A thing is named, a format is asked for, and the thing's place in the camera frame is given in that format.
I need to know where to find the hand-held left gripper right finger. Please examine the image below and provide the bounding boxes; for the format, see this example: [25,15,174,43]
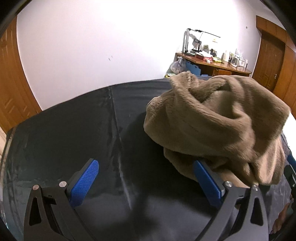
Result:
[193,159,270,241]

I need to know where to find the wooden desk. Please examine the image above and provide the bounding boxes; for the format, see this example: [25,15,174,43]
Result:
[175,52,252,77]

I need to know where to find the wooden door with frame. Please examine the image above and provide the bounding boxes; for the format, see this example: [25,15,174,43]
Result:
[252,15,296,102]

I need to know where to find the brown fleece blanket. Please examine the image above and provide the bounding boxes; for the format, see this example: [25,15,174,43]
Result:
[143,71,290,186]

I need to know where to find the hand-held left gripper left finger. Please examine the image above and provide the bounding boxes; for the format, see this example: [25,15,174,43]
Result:
[23,158,100,241]

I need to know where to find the clear plastic bag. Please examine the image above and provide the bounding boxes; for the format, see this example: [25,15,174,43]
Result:
[169,57,186,75]

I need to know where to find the dark grey bed cover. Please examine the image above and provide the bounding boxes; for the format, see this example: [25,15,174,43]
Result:
[0,77,296,241]

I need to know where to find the blue plastic crate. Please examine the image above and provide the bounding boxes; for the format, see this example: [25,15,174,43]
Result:
[185,61,201,76]

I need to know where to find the black desk lamp stand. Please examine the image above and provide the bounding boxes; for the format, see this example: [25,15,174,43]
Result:
[184,28,221,55]

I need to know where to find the brown wooden panel door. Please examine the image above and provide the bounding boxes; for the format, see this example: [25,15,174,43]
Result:
[0,22,42,132]

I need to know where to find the red box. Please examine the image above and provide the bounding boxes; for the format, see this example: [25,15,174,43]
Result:
[195,52,213,61]

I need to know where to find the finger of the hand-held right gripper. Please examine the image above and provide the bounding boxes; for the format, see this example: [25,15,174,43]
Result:
[282,153,296,188]

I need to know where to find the person's right hand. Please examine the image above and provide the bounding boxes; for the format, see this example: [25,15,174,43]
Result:
[272,203,292,235]

